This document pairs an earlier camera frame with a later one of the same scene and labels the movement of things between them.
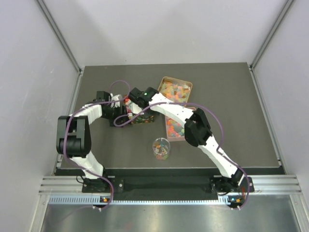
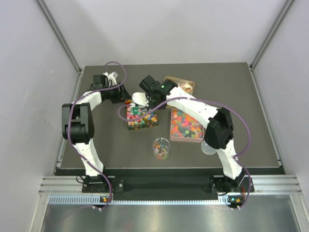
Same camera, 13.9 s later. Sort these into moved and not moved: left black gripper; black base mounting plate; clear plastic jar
Moved: left black gripper
Not moved: clear plastic jar; black base mounting plate
